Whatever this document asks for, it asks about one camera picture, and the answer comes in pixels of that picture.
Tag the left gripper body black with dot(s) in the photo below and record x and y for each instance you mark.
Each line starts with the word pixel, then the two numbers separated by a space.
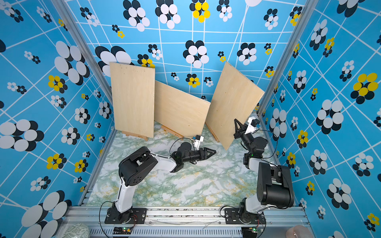
pixel 194 156

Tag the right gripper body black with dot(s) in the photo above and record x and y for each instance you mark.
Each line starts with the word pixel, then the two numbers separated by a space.
pixel 248 142

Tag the plywood board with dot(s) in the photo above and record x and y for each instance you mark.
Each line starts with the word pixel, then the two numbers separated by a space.
pixel 179 111
pixel 235 97
pixel 133 93

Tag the wooden easel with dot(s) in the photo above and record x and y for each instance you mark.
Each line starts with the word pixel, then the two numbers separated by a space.
pixel 172 132
pixel 135 135
pixel 211 131

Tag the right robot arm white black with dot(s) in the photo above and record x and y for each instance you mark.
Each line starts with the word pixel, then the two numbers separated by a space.
pixel 274 185

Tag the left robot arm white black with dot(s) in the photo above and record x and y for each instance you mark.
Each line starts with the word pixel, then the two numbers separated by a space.
pixel 134 168

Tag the right circuit board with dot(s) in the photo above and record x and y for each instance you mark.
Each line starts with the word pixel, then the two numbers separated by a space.
pixel 249 232

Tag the circuit board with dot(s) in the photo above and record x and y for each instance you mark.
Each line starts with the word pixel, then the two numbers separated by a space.
pixel 249 232
pixel 123 231

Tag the pink object corner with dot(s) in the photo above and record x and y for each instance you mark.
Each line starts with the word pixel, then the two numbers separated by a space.
pixel 299 231

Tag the left circuit board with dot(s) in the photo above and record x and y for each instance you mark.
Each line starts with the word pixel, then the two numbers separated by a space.
pixel 123 231

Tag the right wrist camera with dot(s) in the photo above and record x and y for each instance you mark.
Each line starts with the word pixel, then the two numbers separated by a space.
pixel 252 125

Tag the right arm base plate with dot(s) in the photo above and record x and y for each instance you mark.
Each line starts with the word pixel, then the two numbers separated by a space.
pixel 233 216

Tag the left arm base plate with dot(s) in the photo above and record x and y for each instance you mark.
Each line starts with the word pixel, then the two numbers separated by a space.
pixel 132 216

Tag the aluminium front rail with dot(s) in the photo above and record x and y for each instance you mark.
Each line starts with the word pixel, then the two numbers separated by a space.
pixel 182 222

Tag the right aluminium corner post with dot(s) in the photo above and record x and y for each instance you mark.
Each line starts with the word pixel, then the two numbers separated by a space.
pixel 294 39

